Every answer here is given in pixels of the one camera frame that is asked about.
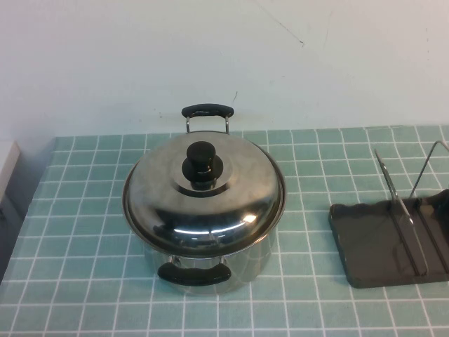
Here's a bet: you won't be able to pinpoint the teal checked tablecloth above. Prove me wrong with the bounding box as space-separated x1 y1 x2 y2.
0 126 449 337

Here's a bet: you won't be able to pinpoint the stainless steel pot black handles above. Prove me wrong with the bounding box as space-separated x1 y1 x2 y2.
121 103 289 296

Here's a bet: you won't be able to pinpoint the black lid rack tray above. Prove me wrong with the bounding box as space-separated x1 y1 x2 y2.
328 140 449 289

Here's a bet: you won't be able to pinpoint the beige side cabinet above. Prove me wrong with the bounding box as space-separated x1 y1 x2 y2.
0 140 32 225

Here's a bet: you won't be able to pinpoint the stainless steel lid black knob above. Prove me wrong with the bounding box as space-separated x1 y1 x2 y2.
123 130 288 254

